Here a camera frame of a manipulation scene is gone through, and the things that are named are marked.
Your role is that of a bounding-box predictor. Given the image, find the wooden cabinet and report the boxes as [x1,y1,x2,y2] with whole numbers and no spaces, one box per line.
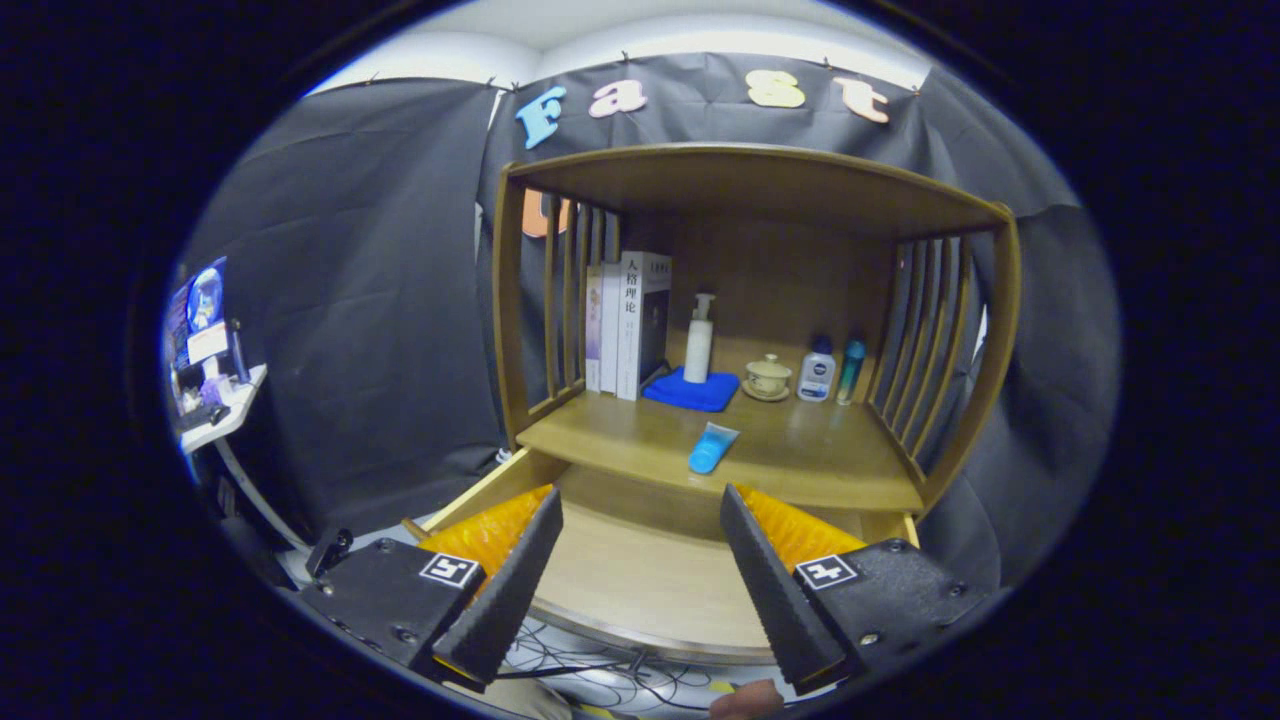
[490,143,1023,546]

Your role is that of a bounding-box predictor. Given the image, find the beige lidded ceramic teacup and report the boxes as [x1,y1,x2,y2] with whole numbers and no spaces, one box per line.
[741,353,793,403]

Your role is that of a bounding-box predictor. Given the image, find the white lotion bottle blue cap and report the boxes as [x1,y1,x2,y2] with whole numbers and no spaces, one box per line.
[797,335,837,403]

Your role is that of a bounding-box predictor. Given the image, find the small black device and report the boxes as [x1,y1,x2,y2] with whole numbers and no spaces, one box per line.
[305,528,354,579]

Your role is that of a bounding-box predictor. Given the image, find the teal slim bottle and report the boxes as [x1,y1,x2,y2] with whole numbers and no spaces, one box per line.
[837,338,867,406]

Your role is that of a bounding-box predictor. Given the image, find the blue white cosmetic tube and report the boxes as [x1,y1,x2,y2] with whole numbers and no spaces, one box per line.
[687,421,742,476]

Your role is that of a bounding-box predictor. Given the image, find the white side desk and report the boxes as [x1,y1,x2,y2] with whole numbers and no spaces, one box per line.
[180,363,311,551]

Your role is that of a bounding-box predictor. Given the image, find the blue folded cloth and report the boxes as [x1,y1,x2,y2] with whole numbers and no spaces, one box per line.
[642,366,741,413]

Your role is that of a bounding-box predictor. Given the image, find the thin pink book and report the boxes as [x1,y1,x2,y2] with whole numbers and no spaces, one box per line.
[585,265,605,393]

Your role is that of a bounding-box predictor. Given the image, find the black floor cables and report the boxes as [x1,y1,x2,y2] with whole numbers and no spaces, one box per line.
[500,620,731,713]

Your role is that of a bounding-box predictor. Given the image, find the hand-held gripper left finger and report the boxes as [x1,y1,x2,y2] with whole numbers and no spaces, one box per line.
[300,485,565,691]

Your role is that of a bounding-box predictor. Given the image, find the white pump bottle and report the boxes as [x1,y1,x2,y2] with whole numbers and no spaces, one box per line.
[683,293,717,384]

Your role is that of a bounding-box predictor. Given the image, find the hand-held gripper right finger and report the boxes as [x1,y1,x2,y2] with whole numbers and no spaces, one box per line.
[720,483,986,691]

